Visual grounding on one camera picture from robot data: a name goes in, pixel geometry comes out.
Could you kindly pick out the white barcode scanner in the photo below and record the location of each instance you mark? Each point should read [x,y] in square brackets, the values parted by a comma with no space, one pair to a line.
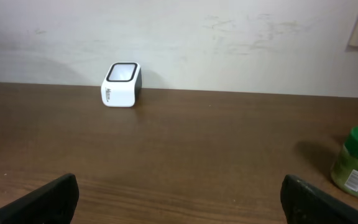
[122,85]

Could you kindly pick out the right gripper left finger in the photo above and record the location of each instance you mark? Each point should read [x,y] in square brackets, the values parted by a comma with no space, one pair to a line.
[55,202]

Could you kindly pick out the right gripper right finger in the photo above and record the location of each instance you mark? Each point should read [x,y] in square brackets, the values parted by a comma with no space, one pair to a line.
[303,203]

